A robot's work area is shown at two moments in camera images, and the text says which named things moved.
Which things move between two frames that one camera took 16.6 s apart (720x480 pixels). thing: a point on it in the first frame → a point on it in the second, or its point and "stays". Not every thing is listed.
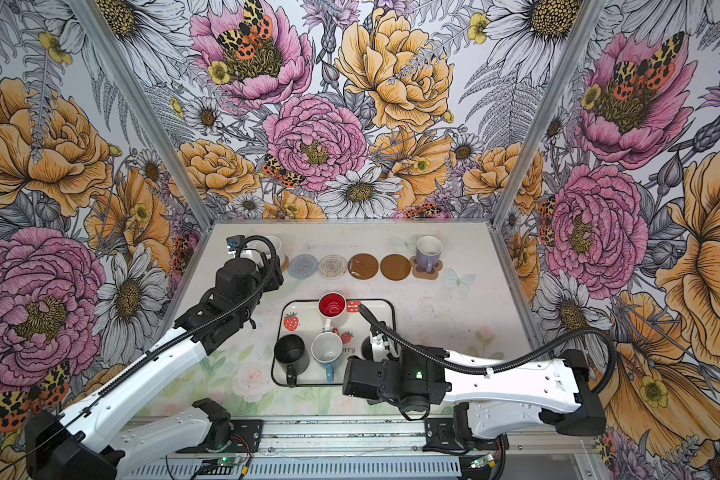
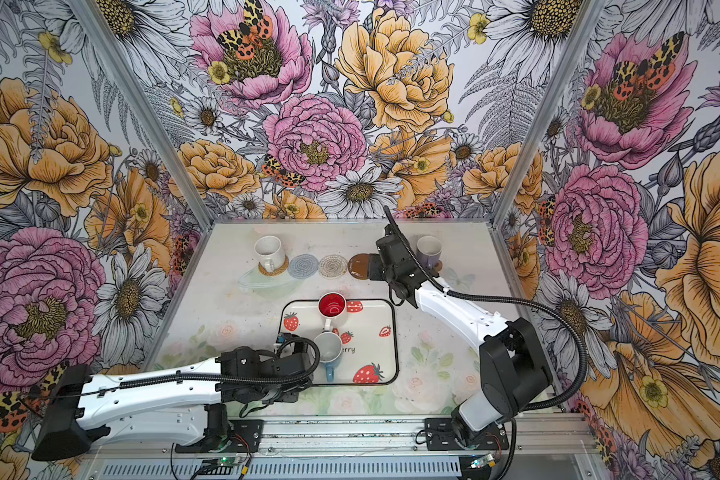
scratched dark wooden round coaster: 363,266 stays
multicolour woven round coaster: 332,266 stays
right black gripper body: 394,399 → 378,271
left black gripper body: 269,279 → 278,394
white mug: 264,247 stays
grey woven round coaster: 303,266 stays
